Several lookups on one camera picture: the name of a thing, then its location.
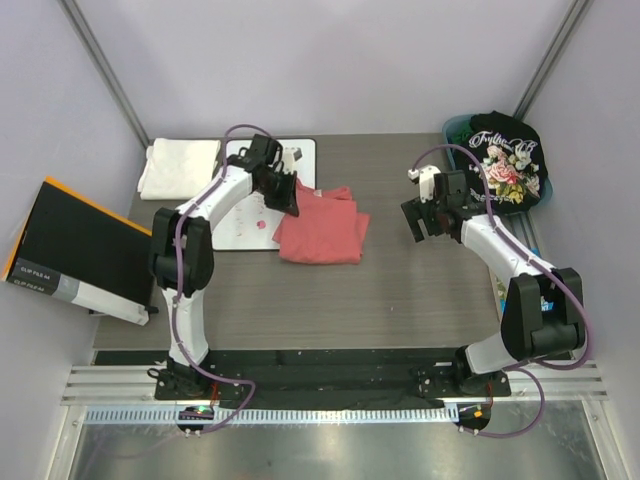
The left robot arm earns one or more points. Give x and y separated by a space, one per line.
181 258

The slotted cable duct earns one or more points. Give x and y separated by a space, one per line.
203 416

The aluminium frame rail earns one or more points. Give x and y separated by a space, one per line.
104 385

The blue picture book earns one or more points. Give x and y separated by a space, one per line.
500 294

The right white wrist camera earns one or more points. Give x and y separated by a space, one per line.
424 178

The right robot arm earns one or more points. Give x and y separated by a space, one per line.
542 315

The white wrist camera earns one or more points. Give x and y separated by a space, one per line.
290 157
424 178

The black floral t shirt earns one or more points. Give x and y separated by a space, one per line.
510 160

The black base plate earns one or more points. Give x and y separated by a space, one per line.
328 380

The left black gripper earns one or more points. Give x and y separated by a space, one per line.
288 203

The black orange clip file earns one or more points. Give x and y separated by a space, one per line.
75 250

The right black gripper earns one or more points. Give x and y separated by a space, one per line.
416 210

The white dry-erase board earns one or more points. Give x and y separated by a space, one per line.
250 225

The teal plastic basket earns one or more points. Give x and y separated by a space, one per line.
450 132

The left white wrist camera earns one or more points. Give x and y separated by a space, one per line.
290 157

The folded white t shirt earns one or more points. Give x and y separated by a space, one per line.
177 169

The pink t shirt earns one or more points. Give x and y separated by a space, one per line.
329 230

